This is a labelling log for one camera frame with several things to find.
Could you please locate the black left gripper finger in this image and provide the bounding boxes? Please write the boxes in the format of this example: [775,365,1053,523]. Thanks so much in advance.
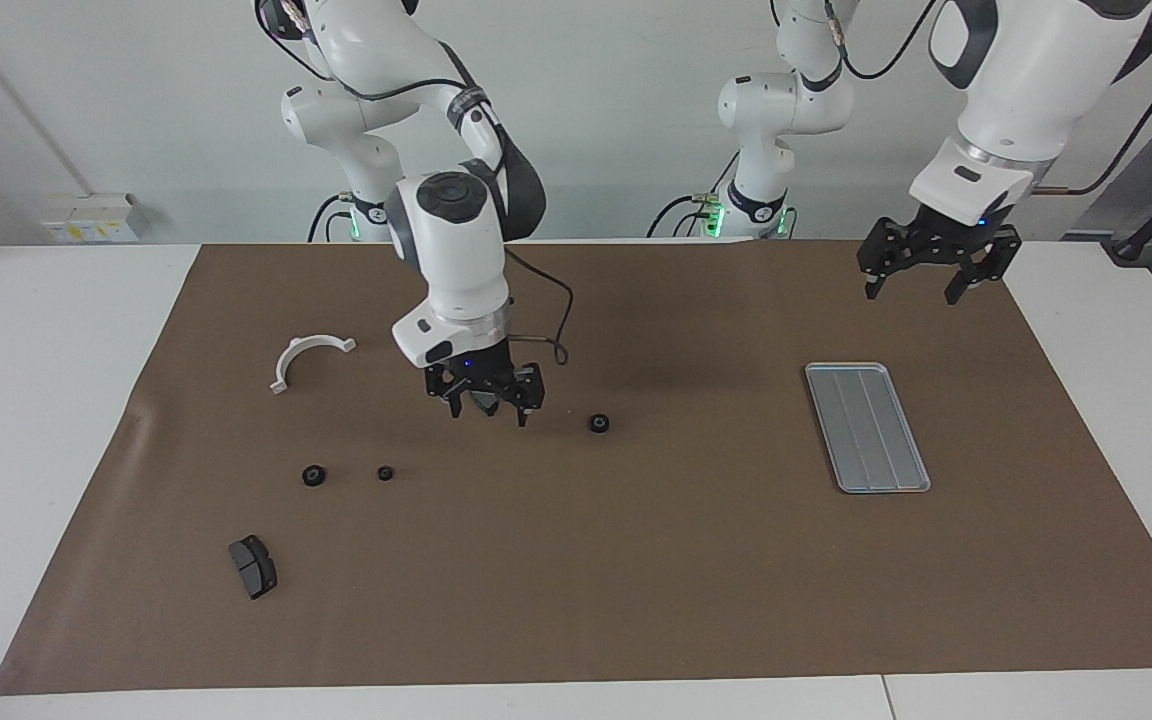
[857,218,900,297]
[943,227,1023,307]

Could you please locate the silver ribbed metal tray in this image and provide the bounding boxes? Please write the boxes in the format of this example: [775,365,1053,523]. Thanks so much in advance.
[804,362,933,495]

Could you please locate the brown table mat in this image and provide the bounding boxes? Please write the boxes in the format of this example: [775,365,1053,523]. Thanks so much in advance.
[0,240,1152,696]

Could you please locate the short dark brake pad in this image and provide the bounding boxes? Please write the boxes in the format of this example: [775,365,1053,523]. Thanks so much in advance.
[228,535,279,601]

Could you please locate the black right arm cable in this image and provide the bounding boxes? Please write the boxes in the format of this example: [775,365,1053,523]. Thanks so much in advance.
[276,20,574,367]

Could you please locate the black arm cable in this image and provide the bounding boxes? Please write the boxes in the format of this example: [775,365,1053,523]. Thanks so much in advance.
[276,20,574,367]
[821,0,1152,196]

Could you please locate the white curved plastic bracket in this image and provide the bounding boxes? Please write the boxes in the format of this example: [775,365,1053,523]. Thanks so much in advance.
[269,335,358,395]

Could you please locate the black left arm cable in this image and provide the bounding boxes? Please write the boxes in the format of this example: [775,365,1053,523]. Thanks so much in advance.
[821,0,1152,196]

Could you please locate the black base cable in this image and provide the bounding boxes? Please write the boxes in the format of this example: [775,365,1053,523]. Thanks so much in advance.
[307,193,352,243]
[647,150,737,239]

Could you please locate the white wall socket box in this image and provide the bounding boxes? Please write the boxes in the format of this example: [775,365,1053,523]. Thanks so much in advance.
[41,193,149,246]

